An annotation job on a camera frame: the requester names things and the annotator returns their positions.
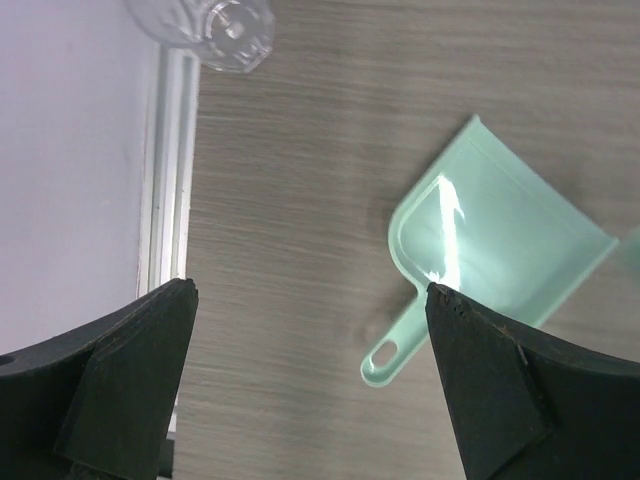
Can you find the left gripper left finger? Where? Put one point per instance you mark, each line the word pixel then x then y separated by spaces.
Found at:
pixel 96 402

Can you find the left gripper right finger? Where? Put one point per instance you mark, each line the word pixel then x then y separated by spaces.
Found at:
pixel 525 404

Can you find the green plastic dustpan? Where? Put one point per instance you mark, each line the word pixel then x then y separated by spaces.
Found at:
pixel 482 222

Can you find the green hand brush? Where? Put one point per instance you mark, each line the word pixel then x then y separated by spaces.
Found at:
pixel 629 252

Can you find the clear glass cup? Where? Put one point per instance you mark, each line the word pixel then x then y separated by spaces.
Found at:
pixel 227 35

